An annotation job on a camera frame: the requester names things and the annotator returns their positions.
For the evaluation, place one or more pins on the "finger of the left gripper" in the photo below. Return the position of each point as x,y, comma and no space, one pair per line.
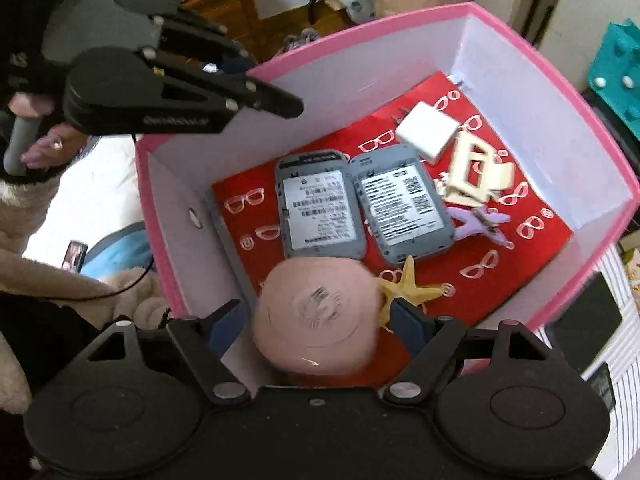
192,81
185,34

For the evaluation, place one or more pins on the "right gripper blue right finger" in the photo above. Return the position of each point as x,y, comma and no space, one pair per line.
432,344

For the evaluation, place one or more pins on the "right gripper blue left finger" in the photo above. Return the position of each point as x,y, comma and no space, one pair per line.
202,342

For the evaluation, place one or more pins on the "yellow starfish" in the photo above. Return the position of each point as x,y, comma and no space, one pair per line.
405,288

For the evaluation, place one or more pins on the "pink round-cornered case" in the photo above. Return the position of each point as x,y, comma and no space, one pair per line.
318,316

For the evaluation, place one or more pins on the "grey device with white label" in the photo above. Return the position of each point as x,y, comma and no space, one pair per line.
398,197

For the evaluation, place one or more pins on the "purple hair clip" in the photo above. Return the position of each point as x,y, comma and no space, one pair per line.
479,221

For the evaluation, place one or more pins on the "grey device with barcode label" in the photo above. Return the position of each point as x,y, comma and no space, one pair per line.
318,207

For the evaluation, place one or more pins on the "black rectangular box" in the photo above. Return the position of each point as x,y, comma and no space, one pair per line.
584,328

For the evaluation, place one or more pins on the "white charger plug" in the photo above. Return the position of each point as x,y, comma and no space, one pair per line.
427,130

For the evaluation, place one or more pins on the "pink storage box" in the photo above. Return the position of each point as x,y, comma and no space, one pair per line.
566,154

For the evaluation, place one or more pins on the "left hand with ring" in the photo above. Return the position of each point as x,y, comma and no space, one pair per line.
59,146

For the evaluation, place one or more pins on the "red glasses-print paper bag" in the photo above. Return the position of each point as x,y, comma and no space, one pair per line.
476,275

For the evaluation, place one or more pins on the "striped tablecloth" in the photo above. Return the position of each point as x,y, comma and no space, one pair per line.
621,356

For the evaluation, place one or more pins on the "teal felt tote bag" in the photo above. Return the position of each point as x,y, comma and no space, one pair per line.
614,73

